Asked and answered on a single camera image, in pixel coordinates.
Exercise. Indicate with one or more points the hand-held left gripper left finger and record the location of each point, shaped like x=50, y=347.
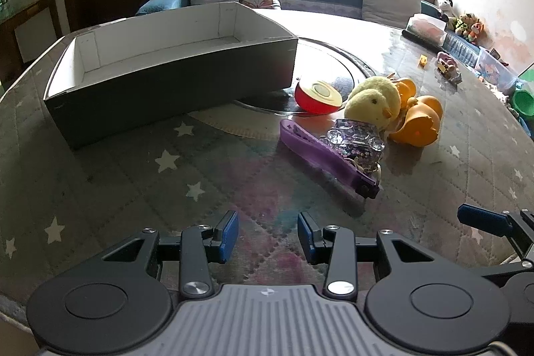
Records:
x=228, y=239

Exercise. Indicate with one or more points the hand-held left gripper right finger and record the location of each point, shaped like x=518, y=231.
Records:
x=306, y=241

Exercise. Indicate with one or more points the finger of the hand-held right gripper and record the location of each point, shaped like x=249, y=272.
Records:
x=484, y=219
x=511, y=272

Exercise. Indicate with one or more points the purple plastic tool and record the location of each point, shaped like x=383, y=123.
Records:
x=300, y=143

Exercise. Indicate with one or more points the glittery clear pouch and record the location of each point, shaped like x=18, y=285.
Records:
x=354, y=143

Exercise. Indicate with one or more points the red and yellow ball toy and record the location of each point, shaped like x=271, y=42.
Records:
x=311, y=101

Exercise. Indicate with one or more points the yellow plush chick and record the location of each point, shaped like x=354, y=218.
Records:
x=371, y=101

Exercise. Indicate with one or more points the grey cardboard box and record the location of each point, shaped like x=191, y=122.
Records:
x=167, y=89

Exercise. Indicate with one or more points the clear box with blue items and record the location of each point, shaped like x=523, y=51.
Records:
x=461, y=49

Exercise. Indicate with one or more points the clear plastic container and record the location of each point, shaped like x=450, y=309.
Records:
x=425, y=26

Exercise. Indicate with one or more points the green plastic bucket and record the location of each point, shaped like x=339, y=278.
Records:
x=523, y=99

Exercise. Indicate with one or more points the clear plastic storage box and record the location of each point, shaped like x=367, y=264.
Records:
x=496, y=70

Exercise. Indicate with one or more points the small toy car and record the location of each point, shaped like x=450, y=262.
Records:
x=449, y=73

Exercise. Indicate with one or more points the small yellow toy block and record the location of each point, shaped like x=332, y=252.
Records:
x=424, y=60

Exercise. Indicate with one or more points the round black induction cooktop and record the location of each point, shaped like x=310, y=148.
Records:
x=321, y=64

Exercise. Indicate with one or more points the green yellow plush toy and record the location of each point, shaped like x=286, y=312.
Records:
x=462, y=24

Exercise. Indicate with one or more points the grey cushion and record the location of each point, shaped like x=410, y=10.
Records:
x=388, y=3

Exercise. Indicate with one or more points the wooden side cabinet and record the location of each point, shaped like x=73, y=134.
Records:
x=8, y=43

